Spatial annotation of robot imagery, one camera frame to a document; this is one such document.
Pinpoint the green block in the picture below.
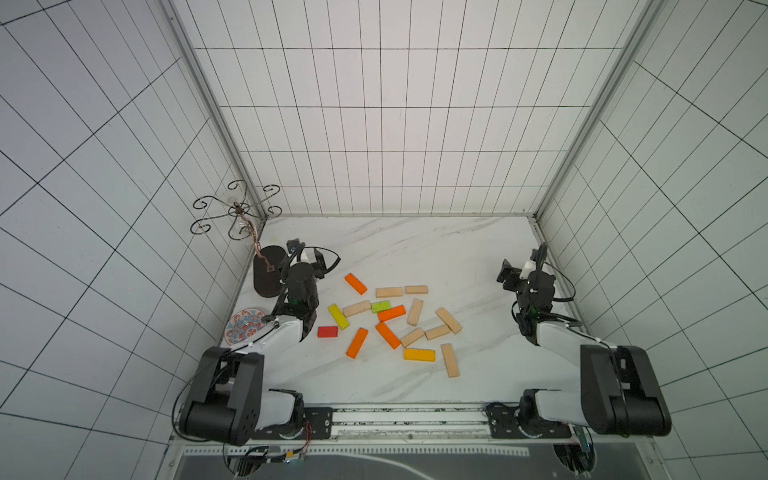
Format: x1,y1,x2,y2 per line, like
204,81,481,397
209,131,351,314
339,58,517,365
371,301,392,314

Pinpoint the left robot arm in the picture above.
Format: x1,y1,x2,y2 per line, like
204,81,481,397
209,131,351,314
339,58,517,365
173,239,341,446

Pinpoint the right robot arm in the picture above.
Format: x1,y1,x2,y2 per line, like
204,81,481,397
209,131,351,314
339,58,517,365
497,243,672,438

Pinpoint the yellow-green block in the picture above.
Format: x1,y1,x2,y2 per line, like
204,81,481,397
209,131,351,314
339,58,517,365
328,304,349,330

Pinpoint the orange block far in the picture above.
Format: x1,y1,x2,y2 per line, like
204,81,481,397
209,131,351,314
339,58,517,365
344,273,368,295

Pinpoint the orange block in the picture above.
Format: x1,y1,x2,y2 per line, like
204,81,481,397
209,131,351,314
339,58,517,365
344,273,368,295
346,328,369,359
376,322,401,349
378,305,406,322

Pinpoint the red block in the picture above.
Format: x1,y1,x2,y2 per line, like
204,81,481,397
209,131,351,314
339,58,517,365
317,326,339,338

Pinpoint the patterned round plate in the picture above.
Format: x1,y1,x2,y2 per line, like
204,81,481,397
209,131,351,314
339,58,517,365
223,307,266,346

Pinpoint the orange block lower left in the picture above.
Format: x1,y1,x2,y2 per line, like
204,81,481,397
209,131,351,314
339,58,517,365
346,328,369,359

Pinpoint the orange block lower middle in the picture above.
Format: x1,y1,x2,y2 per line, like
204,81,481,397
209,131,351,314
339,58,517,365
376,322,401,349

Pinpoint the natural wood block small right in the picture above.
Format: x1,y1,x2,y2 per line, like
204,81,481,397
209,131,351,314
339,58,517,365
425,325,452,341

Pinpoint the natural wood block vertical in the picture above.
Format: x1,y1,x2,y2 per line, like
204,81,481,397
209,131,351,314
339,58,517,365
407,298,424,327

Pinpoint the natural wood block small diagonal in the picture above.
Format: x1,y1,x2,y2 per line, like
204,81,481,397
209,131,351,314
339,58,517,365
400,328,425,348

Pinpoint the yellow block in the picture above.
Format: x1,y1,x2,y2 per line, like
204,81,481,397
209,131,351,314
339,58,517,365
404,348,436,362

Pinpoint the black wire ornament stand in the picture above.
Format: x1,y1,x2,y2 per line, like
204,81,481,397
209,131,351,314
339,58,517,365
189,179,287,298

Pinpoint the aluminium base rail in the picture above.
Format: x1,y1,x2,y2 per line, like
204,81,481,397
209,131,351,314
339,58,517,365
251,403,577,448

